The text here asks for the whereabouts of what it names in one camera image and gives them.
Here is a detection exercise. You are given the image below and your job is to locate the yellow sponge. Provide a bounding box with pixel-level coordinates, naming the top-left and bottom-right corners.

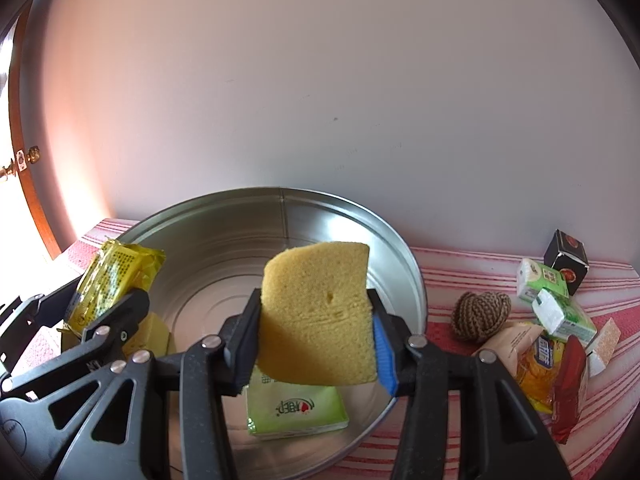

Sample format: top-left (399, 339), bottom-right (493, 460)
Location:
top-left (257, 241), bottom-right (377, 387)

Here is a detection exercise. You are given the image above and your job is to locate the beige snack packet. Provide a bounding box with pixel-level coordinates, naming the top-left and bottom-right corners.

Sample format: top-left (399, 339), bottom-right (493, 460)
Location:
top-left (472, 322), bottom-right (545, 376)

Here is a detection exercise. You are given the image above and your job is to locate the beige patterned small box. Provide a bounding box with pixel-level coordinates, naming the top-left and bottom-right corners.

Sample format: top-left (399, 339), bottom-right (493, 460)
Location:
top-left (585, 317), bottom-right (622, 378)

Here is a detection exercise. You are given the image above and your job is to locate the yellow biscuit packet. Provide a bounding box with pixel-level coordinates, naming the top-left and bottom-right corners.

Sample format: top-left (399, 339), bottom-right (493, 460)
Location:
top-left (510, 335), bottom-right (568, 415)

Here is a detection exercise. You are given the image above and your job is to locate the yellow packet with black print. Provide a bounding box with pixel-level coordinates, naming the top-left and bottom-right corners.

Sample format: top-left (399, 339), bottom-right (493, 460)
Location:
top-left (59, 239), bottom-right (167, 337)

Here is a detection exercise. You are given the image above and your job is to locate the light green tissue packet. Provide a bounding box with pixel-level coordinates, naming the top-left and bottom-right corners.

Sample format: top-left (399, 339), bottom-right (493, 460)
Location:
top-left (245, 365), bottom-right (350, 441)

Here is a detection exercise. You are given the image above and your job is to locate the small black box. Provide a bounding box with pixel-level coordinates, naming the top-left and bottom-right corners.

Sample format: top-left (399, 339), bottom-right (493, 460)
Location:
top-left (543, 229), bottom-right (590, 297)

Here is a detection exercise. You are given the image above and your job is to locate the round steel pan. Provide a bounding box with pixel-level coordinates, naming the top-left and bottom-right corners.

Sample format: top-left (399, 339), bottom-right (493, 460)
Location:
top-left (61, 187), bottom-right (428, 480)

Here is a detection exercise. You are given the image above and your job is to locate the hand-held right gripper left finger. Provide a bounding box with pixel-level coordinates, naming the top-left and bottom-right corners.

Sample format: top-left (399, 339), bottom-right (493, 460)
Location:
top-left (52, 287), bottom-right (264, 480)

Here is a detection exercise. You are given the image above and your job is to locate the wooden door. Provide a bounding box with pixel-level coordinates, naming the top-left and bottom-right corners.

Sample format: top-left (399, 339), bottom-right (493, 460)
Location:
top-left (10, 7), bottom-right (63, 261)

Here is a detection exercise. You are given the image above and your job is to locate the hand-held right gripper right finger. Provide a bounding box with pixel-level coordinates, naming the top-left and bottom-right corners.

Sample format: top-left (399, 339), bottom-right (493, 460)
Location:
top-left (367, 287), bottom-right (573, 480)

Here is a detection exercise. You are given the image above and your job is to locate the brown rope knot ball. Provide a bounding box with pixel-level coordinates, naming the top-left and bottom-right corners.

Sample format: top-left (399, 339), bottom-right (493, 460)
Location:
top-left (451, 291), bottom-right (512, 345)

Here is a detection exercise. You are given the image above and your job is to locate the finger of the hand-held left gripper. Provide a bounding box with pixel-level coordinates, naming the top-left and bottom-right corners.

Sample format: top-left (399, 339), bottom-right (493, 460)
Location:
top-left (0, 291), bottom-right (151, 436)
top-left (0, 280), bottom-right (83, 376)

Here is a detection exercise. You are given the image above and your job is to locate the brass door handle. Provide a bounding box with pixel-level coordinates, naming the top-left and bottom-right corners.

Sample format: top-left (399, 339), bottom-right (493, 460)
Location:
top-left (0, 145), bottom-right (42, 181)

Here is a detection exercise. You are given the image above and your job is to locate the red snack packet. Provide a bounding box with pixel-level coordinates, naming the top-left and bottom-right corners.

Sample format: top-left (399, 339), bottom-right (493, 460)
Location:
top-left (549, 335), bottom-right (591, 445)

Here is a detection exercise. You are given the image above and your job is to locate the red white striped tablecloth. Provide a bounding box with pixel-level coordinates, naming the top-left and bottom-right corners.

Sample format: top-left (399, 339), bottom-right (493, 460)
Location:
top-left (30, 217), bottom-right (640, 480)

